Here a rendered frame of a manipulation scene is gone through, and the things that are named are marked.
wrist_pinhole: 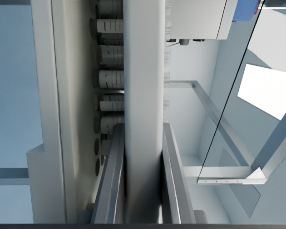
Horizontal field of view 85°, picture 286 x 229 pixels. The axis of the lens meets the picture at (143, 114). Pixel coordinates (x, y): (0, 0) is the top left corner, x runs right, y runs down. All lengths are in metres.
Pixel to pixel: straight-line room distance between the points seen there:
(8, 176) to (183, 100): 3.84
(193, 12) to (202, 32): 0.06
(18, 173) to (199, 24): 0.98
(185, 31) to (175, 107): 3.83
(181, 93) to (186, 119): 0.79
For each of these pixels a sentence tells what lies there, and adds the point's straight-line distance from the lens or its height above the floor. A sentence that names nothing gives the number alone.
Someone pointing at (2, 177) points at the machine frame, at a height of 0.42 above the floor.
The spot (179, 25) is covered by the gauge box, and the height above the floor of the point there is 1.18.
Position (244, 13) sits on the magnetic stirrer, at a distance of 0.60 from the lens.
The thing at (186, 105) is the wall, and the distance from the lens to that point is 4.34.
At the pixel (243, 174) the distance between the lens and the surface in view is 0.92.
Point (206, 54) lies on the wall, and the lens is 4.17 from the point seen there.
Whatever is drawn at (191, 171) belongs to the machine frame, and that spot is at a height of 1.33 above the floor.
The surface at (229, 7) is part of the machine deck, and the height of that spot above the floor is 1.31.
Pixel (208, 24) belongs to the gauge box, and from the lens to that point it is 0.53.
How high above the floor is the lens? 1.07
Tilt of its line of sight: 1 degrees up
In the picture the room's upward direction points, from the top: 90 degrees clockwise
